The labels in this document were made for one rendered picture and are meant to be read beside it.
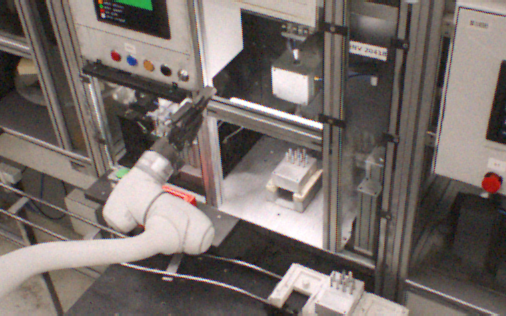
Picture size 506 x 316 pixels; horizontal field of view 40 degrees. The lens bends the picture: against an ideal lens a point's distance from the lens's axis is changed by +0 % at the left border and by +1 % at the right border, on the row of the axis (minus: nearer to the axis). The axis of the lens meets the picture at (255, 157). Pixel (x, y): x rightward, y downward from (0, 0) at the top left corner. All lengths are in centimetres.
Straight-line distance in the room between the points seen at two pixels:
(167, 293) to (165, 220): 72
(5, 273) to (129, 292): 92
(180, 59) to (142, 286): 83
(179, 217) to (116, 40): 63
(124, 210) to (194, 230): 19
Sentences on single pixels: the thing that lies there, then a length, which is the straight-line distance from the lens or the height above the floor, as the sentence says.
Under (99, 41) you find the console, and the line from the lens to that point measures 212.
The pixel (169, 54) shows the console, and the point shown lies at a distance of 195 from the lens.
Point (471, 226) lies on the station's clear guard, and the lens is 186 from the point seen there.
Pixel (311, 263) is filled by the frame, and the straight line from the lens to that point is 245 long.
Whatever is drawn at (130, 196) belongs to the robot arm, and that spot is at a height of 132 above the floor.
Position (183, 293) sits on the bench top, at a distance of 234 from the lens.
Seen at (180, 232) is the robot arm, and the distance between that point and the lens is 166.
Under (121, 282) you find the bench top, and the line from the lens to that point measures 242.
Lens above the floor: 249
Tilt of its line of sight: 40 degrees down
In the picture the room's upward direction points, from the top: 4 degrees counter-clockwise
